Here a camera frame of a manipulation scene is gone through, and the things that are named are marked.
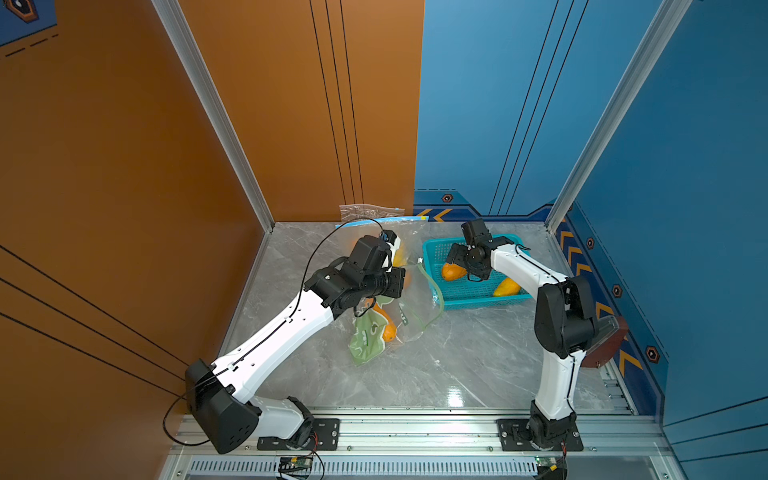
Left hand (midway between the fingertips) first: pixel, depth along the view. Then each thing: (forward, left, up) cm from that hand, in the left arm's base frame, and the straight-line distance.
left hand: (404, 272), depth 74 cm
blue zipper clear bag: (+15, -2, -1) cm, 15 cm away
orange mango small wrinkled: (-7, +4, -19) cm, 20 cm away
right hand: (+17, -19, -18) cm, 32 cm away
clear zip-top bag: (+46, +16, -21) cm, 53 cm away
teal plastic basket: (+10, -21, -25) cm, 34 cm away
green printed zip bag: (-8, +10, -20) cm, 24 cm away
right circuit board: (-36, -35, -28) cm, 58 cm away
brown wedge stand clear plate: (-12, -51, -9) cm, 53 cm away
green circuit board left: (-37, +26, -27) cm, 53 cm away
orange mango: (+15, +1, -13) cm, 20 cm away
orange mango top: (+14, -17, -19) cm, 29 cm away
